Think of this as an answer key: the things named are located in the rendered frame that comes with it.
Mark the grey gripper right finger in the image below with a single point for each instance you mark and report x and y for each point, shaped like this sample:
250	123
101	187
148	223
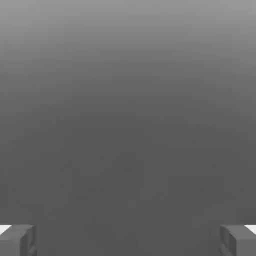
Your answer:
240	240

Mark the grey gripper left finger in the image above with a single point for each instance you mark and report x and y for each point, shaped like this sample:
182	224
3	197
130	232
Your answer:
14	240

